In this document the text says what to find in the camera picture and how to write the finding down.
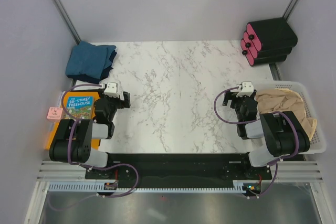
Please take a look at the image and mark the middle black pink case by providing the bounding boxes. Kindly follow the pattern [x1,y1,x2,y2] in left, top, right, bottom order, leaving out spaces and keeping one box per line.
[241,31,292,60]

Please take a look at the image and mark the left aluminium frame post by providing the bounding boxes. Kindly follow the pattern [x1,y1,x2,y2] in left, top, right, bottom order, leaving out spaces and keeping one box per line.
[52,0,81,45]

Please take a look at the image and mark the pale yellow t-shirt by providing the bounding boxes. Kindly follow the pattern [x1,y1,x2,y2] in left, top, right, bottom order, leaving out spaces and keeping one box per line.
[301,117,318,141]

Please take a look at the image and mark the folded light blue t-shirt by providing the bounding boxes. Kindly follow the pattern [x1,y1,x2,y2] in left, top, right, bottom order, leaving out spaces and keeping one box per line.
[65,41,117,78]

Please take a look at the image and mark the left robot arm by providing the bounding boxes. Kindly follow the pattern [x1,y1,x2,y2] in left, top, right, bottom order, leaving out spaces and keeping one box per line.
[49,82,131,178]

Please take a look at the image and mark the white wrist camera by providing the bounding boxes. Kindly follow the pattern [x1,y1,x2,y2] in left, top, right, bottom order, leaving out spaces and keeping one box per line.
[236,81,254,97]
[103,82,119,98]

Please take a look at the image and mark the black pink case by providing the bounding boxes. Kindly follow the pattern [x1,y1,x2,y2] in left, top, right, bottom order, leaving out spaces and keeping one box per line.
[242,50,288,66]
[241,31,292,60]
[246,17,298,51]

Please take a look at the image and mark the orange treehouse book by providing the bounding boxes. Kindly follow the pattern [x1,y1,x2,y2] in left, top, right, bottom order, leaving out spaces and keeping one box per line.
[45,91,99,150]

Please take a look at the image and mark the aluminium front rails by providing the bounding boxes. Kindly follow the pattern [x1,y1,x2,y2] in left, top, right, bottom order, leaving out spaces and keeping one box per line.
[37,161,323,183]

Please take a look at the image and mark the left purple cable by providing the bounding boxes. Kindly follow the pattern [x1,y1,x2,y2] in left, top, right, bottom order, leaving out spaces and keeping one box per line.
[48,83,140,212]

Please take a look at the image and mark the purple cable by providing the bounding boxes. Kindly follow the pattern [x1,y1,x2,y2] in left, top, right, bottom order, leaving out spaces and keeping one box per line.
[214,87,303,200]
[48,83,140,212]

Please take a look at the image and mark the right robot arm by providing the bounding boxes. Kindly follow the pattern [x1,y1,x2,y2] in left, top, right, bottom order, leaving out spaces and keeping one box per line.
[222,89,310,179]

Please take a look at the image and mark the folded dark navy t-shirt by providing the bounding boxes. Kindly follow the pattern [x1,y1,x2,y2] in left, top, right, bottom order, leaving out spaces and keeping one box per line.
[67,50,117,84]

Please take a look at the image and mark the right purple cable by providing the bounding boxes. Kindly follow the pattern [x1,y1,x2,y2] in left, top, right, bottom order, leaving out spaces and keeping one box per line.
[214,87,303,200]

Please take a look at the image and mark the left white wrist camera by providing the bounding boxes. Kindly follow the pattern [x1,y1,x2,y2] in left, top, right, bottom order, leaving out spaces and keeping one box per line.
[103,82,119,98]

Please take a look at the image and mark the white slotted cable duct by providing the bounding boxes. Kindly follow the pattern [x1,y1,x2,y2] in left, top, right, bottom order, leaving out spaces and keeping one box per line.
[48,180,261,193]

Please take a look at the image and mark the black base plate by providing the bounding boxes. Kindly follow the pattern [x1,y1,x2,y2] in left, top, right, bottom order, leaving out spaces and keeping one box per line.
[85,153,272,189]

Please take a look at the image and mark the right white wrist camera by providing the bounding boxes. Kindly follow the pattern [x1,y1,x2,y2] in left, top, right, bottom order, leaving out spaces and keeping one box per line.
[236,81,254,97]

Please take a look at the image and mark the small pink cube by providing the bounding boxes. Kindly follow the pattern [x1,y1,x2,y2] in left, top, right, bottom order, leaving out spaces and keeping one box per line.
[47,107,63,121]

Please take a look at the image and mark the bottom black pink case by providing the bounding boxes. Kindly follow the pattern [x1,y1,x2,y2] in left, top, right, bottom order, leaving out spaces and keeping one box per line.
[242,50,288,66]

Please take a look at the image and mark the top black pink case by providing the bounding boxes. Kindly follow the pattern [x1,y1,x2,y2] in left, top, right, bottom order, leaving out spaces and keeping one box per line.
[246,17,298,51]

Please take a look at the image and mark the tan beige t-shirt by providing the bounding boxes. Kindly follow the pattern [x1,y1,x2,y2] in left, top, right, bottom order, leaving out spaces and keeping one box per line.
[256,89,307,123]

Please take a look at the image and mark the white plastic basket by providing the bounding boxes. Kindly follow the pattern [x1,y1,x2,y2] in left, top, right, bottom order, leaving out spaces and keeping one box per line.
[254,81,327,155]

